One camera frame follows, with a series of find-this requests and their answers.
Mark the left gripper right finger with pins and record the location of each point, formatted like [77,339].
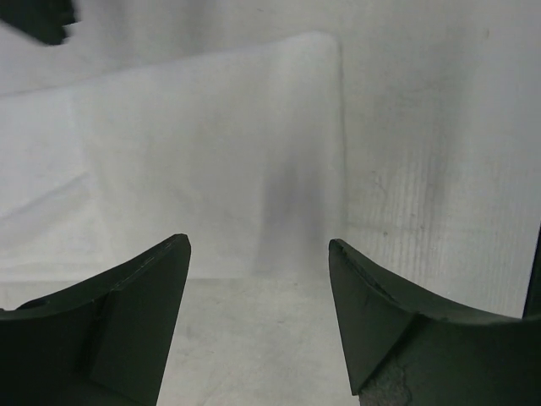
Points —
[404,345]

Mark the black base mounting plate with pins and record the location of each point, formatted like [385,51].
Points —
[532,301]

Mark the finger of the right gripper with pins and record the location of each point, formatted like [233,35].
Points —
[45,21]

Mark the white towel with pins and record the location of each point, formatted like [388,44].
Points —
[242,151]

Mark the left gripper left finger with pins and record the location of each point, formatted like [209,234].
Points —
[103,341]

